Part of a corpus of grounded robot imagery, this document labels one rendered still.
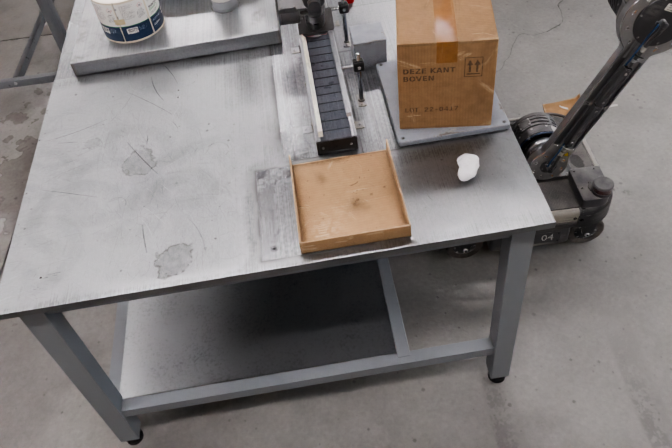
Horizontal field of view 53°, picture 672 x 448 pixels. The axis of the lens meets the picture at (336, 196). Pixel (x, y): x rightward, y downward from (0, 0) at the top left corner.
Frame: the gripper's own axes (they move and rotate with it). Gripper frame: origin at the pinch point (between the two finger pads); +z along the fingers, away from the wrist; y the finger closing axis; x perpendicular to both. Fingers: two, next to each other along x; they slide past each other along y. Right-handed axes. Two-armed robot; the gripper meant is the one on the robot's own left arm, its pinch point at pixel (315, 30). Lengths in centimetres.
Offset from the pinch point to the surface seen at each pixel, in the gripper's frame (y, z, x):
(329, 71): -2.0, -4.4, 14.0
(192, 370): 54, 15, 95
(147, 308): 69, 32, 75
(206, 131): 35.3, -7.8, 26.6
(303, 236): 12, -36, 61
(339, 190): 1, -28, 51
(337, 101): -2.5, -13.3, 25.0
